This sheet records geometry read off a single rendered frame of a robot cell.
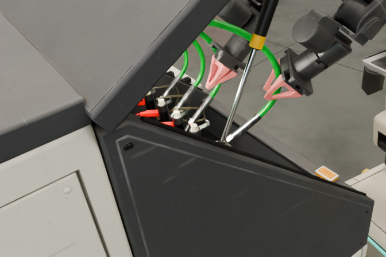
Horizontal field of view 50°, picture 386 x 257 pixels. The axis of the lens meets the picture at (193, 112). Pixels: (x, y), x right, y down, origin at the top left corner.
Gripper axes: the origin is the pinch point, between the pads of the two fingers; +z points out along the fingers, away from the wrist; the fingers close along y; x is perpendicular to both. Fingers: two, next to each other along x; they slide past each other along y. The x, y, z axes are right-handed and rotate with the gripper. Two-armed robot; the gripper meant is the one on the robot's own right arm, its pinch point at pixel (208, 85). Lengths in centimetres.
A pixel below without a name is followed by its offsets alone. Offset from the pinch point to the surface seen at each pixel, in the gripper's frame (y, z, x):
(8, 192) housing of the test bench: 42, 10, 46
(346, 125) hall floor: -174, -3, -100
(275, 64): -2.2, -13.8, 11.9
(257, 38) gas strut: 21.3, -16.3, 34.3
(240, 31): 9.2, -14.9, 10.9
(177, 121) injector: -2.3, 13.7, -5.0
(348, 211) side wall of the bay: -28.9, 1.7, 31.0
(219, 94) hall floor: -132, 40, -178
